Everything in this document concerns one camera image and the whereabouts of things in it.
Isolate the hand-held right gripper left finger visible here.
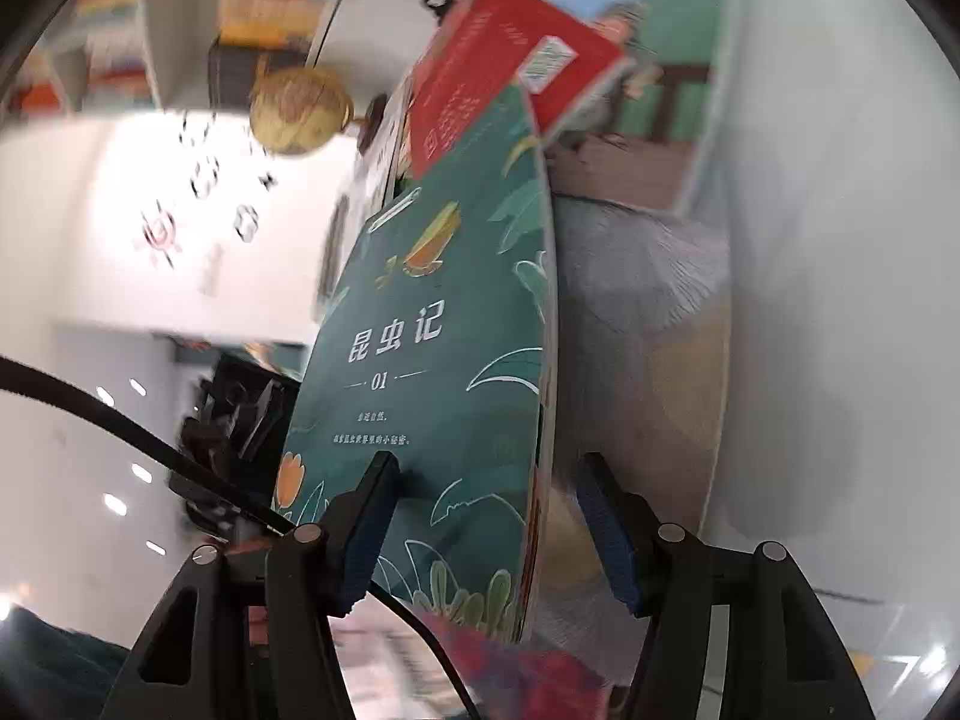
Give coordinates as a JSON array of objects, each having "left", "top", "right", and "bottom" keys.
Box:
[{"left": 101, "top": 451, "right": 400, "bottom": 720}]

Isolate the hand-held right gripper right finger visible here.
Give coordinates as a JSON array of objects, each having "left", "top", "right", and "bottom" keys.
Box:
[{"left": 574, "top": 451, "right": 875, "bottom": 720}]

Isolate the teal green leaf-print book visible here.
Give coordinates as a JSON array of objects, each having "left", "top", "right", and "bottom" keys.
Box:
[{"left": 271, "top": 82, "right": 562, "bottom": 650}]

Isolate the red book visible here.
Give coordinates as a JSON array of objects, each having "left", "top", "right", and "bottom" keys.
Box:
[{"left": 409, "top": 0, "right": 632, "bottom": 182}]

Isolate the cartoon picture cover book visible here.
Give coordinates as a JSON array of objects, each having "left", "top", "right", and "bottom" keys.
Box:
[{"left": 517, "top": 0, "right": 734, "bottom": 217}]

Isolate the row of yellow spine books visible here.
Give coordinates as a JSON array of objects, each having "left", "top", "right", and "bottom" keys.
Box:
[{"left": 217, "top": 0, "right": 327, "bottom": 46}]

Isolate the row of colourful spine books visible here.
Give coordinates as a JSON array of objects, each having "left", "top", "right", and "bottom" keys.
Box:
[{"left": 15, "top": 0, "right": 151, "bottom": 113}]

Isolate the ginkgo leaf tablecloth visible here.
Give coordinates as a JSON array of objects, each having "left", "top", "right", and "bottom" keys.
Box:
[{"left": 525, "top": 191, "right": 732, "bottom": 661}]

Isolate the dark teal clothing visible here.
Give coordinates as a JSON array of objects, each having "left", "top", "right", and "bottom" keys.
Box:
[{"left": 0, "top": 600, "right": 128, "bottom": 720}]

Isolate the globe on wooden stand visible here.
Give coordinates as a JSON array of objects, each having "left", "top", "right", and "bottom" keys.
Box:
[{"left": 247, "top": 64, "right": 385, "bottom": 158}]

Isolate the row of dark volumes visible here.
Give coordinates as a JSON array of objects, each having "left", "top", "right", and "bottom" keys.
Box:
[{"left": 206, "top": 41, "right": 308, "bottom": 102}]

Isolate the white bookshelf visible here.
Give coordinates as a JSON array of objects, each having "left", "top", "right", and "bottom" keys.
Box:
[{"left": 15, "top": 0, "right": 421, "bottom": 121}]

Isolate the black cable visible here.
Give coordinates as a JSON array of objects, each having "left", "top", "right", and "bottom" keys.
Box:
[{"left": 0, "top": 356, "right": 481, "bottom": 720}]

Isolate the red sun wall sticker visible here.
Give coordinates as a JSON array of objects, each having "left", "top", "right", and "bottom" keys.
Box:
[{"left": 133, "top": 201, "right": 182, "bottom": 272}]

